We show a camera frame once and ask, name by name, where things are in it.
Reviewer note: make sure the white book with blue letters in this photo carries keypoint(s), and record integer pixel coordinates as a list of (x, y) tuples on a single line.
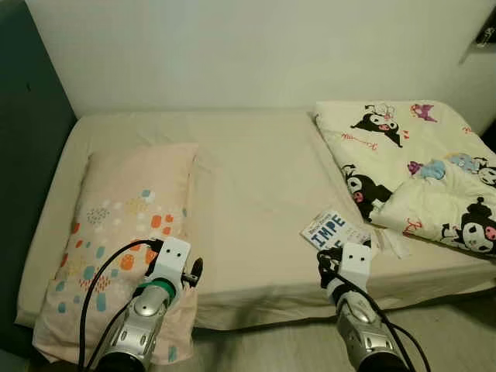
[(333, 229)]

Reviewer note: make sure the small white wrapper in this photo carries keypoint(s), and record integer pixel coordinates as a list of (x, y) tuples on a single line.
[(397, 244)]

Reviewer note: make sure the pink patterned pillow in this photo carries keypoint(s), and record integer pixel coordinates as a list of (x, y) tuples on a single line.
[(132, 201)]

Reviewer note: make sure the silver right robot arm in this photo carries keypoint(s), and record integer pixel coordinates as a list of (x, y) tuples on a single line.
[(372, 337)]

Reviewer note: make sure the mattress with beige sheet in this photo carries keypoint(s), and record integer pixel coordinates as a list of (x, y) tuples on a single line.
[(256, 194)]

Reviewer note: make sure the cream cartoon print quilt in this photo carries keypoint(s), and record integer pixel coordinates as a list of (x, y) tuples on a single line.
[(403, 155)]

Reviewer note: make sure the dark cabinet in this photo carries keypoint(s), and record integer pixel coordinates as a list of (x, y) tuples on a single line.
[(490, 136)]

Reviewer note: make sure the dark teal padded headboard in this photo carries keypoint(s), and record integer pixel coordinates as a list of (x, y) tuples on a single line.
[(31, 116)]

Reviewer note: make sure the metal window latch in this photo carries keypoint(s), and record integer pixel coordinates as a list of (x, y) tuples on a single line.
[(486, 37)]

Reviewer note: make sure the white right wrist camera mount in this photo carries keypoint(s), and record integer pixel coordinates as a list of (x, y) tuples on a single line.
[(356, 263)]

